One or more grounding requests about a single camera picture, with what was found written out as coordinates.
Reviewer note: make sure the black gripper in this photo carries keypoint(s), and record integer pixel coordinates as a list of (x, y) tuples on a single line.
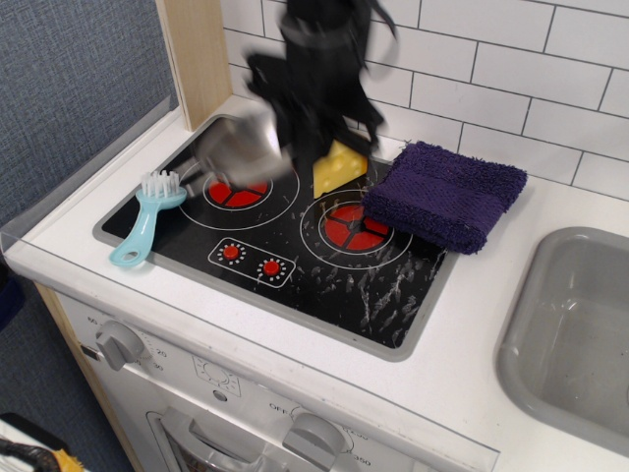
[(315, 89)]

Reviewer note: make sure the stainless steel pot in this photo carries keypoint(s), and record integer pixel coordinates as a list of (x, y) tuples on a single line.
[(243, 150)]

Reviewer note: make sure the black toy stove top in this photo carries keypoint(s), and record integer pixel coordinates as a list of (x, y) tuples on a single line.
[(317, 261)]

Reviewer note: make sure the yellow toy cheese wedge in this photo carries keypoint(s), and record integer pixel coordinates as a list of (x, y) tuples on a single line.
[(340, 166)]

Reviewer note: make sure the purple folded towel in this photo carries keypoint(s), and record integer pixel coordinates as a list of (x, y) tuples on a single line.
[(448, 199)]

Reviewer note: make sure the light blue dish brush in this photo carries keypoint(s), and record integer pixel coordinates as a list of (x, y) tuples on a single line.
[(158, 191)]

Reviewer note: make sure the grey left oven knob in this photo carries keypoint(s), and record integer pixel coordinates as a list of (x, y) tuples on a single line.
[(118, 344)]

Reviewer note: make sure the grey oven knob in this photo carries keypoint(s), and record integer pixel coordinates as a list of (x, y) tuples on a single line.
[(316, 440), (118, 344)]

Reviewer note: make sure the grey right oven knob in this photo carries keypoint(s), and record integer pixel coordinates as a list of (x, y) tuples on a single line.
[(316, 440)]

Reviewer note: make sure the white toy oven front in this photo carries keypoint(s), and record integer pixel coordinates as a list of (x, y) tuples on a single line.
[(180, 412)]

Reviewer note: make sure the grey sink basin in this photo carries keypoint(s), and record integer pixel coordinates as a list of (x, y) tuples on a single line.
[(564, 356)]

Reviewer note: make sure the yellow black object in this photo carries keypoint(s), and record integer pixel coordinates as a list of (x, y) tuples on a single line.
[(41, 459)]

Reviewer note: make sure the wooden post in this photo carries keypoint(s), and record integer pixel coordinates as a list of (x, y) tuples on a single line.
[(196, 46)]

